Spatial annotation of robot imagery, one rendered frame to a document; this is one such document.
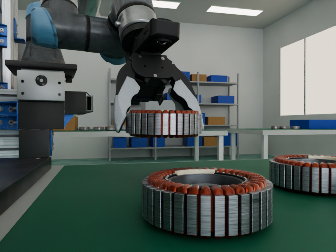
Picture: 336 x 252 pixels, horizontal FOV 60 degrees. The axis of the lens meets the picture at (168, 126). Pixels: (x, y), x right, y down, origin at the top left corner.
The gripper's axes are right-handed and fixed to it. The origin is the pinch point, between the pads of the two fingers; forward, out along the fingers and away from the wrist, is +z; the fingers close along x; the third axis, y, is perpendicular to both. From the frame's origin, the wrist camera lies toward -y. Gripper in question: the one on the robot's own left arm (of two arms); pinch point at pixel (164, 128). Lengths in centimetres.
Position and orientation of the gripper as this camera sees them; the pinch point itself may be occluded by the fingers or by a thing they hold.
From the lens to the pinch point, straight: 42.8
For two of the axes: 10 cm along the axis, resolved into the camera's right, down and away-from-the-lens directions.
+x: -9.2, 0.0, -3.9
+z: 1.9, 8.7, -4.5
